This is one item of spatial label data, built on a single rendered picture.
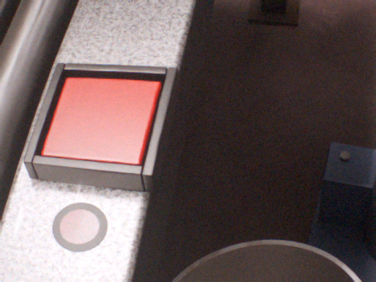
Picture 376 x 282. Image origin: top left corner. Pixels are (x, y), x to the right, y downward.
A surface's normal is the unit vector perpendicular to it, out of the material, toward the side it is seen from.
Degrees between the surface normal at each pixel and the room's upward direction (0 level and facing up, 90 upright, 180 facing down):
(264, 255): 87
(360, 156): 0
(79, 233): 0
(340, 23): 0
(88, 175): 90
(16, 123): 58
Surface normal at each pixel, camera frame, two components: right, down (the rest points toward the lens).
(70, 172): -0.16, 0.79
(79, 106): -0.08, -0.61
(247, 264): 0.11, 0.74
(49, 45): 0.88, -0.16
